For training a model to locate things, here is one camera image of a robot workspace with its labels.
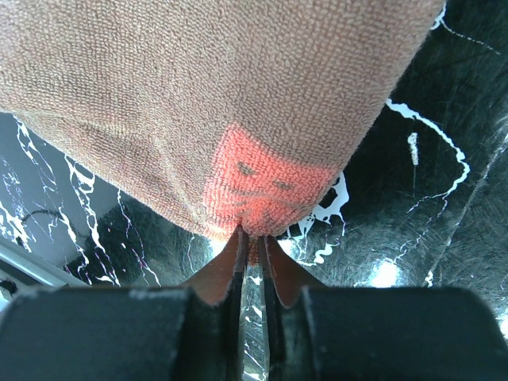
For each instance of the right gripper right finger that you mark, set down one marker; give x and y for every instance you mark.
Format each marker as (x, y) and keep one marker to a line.
(315, 332)

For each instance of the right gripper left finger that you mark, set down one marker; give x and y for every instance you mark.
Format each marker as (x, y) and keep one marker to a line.
(188, 332)

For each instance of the orange brown towel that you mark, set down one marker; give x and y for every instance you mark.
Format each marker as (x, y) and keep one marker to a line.
(212, 113)

